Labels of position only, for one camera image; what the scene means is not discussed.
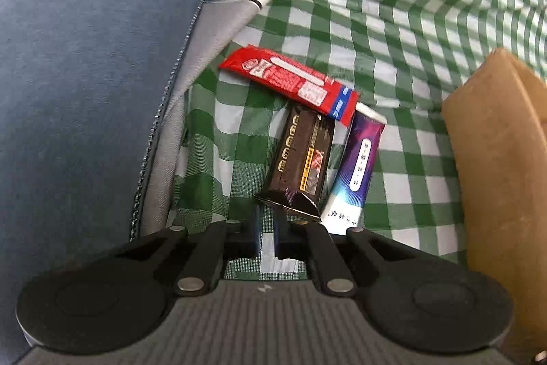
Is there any cardboard box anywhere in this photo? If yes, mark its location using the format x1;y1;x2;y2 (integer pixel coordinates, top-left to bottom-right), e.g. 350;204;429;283
441;47;547;361

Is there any green checked cloth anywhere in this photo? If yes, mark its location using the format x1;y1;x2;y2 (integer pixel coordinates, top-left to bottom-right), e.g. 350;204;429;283
171;0;547;280

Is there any red and blue snack packet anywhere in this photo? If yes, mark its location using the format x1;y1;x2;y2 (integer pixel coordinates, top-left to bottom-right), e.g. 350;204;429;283
218;44;359;124

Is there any purple and white snack packet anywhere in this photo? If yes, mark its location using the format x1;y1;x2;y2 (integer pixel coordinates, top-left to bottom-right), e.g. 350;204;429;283
320;102;387;237

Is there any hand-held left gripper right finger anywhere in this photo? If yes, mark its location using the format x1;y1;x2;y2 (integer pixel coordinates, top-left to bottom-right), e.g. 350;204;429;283
273;209;432;299

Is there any brown chocolate bar packet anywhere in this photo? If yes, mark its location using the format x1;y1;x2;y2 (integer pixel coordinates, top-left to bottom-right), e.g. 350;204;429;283
253;102;336;220

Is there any blue fabric bag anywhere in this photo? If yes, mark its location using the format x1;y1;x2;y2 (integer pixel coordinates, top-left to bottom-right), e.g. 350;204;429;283
0;0;223;353

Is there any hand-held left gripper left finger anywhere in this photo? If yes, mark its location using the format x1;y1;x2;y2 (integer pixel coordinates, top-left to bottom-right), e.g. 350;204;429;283
113;205;262;298

